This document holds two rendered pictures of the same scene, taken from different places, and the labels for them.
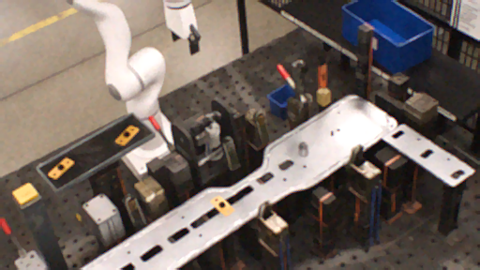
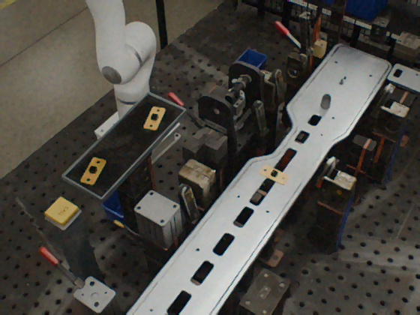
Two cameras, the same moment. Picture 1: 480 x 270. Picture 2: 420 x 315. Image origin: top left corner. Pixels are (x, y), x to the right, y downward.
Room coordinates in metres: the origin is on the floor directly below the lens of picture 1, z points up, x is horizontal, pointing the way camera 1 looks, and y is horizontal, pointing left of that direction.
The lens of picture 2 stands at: (0.71, 0.53, 2.26)
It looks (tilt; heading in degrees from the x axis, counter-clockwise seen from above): 50 degrees down; 332
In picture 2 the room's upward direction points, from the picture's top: 2 degrees counter-clockwise
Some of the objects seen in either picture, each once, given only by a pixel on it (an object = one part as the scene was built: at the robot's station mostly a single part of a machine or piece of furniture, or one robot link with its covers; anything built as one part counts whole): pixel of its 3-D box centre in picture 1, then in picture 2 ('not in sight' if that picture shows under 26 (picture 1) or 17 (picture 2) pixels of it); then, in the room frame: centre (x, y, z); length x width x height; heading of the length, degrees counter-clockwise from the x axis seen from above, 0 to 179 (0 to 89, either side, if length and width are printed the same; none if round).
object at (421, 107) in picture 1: (416, 140); (397, 78); (1.71, -0.81, 0.88); 0.08 x 0.08 x 0.36; 27
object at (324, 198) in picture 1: (324, 223); (356, 171); (1.46, -0.41, 0.84); 0.11 x 0.08 x 0.29; 27
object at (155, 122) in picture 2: (127, 134); (154, 117); (1.72, 0.16, 1.17); 0.08 x 0.04 x 0.01; 136
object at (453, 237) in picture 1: (450, 205); not in sight; (1.43, -0.82, 0.84); 0.11 x 0.06 x 0.29; 27
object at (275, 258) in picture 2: (208, 249); (258, 224); (1.45, -0.02, 0.84); 0.17 x 0.06 x 0.29; 27
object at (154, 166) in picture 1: (164, 202); (196, 185); (1.63, 0.09, 0.90); 0.05 x 0.05 x 0.40; 27
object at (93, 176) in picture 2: (61, 167); (93, 169); (1.63, 0.38, 1.17); 0.08 x 0.04 x 0.01; 133
